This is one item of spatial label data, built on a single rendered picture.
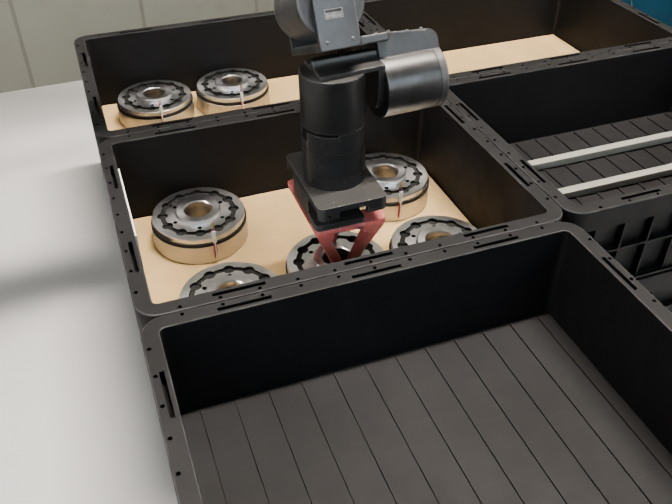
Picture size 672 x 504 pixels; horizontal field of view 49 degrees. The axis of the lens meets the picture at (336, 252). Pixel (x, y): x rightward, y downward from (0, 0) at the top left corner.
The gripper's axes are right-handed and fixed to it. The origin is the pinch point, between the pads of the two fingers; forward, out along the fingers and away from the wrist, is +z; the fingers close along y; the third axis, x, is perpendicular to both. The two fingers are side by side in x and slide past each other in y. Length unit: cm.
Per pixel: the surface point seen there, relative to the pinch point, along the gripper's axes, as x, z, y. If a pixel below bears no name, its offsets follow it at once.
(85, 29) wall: 18, 47, 199
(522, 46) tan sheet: -50, 4, 47
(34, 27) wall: 34, 43, 198
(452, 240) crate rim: -8.0, -5.6, -8.8
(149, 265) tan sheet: 17.8, 3.9, 9.6
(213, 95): 3.8, 0.5, 39.9
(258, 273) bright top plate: 7.9, 1.1, 0.9
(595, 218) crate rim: -22.8, -4.5, -9.4
